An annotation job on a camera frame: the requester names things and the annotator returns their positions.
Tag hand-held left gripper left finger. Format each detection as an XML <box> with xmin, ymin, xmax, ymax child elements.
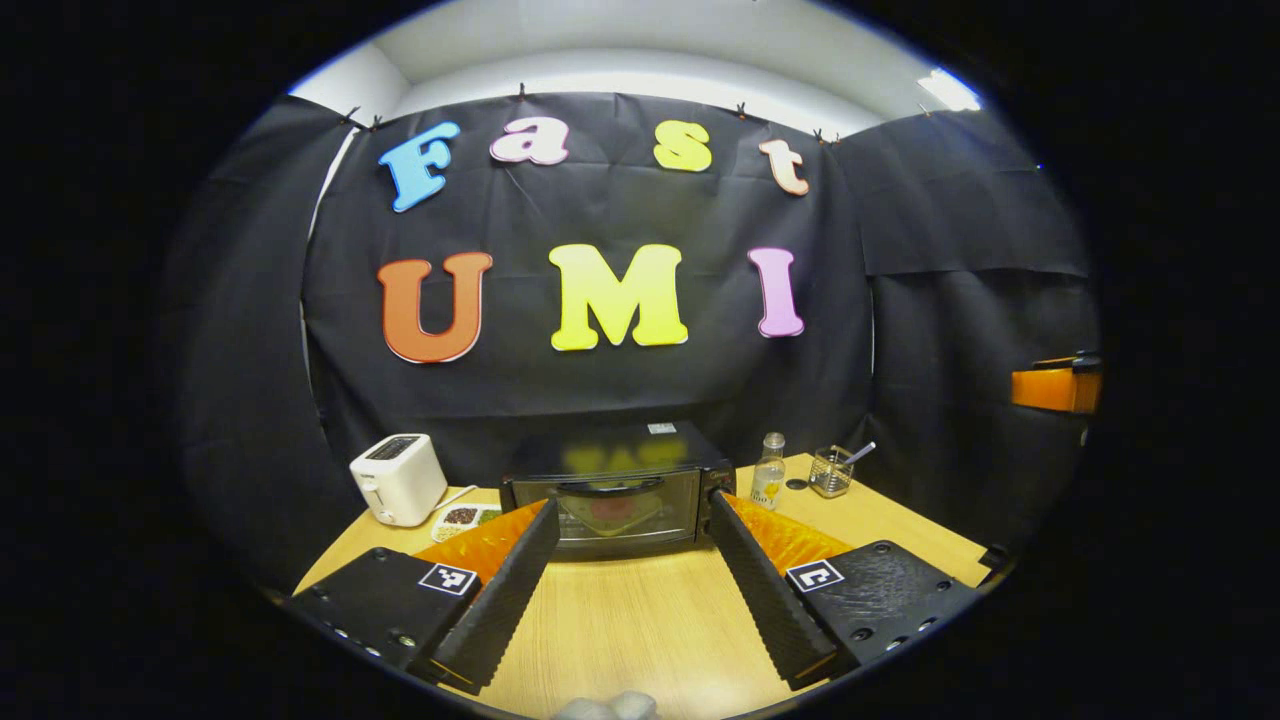
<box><xmin>288</xmin><ymin>498</ymin><xmax>561</xmax><ymax>696</ymax></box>

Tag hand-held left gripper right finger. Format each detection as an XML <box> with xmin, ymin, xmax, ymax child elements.
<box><xmin>708</xmin><ymin>490</ymin><xmax>986</xmax><ymax>691</ymax></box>

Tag white square plate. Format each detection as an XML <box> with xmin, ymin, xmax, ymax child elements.
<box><xmin>560</xmin><ymin>492</ymin><xmax>666</xmax><ymax>538</ymax></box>

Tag black electric oven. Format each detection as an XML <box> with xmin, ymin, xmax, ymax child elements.
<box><xmin>499</xmin><ymin>420</ymin><xmax>737</xmax><ymax>561</ymax></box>

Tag white divided snack plate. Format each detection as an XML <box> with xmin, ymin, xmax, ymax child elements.
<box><xmin>432</xmin><ymin>503</ymin><xmax>503</xmax><ymax>544</ymax></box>

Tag clear bottle with yellow label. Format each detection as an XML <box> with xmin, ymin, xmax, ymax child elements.
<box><xmin>750</xmin><ymin>432</ymin><xmax>787</xmax><ymax>511</ymax></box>

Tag white toaster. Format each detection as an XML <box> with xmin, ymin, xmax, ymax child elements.
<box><xmin>349</xmin><ymin>433</ymin><xmax>449</xmax><ymax>528</ymax></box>

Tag small ceiling light panel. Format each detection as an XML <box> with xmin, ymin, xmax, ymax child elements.
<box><xmin>918</xmin><ymin>68</ymin><xmax>983</xmax><ymax>113</ymax></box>

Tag row of small cloth clips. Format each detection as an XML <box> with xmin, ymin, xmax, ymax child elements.
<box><xmin>342</xmin><ymin>83</ymin><xmax>843</xmax><ymax>146</ymax></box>

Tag wire mesh holder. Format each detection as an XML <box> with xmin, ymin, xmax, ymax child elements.
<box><xmin>808</xmin><ymin>446</ymin><xmax>854</xmax><ymax>499</ymax></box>

